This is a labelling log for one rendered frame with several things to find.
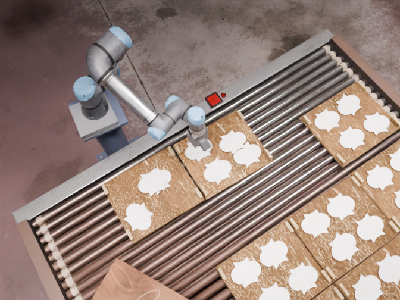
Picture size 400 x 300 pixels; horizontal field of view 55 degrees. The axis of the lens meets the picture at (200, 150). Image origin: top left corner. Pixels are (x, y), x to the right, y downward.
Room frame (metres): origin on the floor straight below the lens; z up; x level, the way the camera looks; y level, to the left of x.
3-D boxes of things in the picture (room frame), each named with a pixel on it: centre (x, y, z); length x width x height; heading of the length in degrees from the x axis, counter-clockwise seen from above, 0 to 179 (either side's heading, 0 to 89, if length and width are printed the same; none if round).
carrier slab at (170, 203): (0.58, 0.25, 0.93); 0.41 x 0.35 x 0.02; 119
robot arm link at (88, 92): (1.10, 0.57, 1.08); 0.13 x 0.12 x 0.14; 140
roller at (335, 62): (0.86, -0.03, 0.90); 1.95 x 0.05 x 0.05; 120
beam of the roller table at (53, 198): (1.01, 0.05, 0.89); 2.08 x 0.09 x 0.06; 120
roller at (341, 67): (0.82, -0.06, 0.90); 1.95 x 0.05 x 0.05; 120
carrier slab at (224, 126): (0.77, -0.12, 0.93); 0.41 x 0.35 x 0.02; 118
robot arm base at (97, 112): (1.09, 0.58, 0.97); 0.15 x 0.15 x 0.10
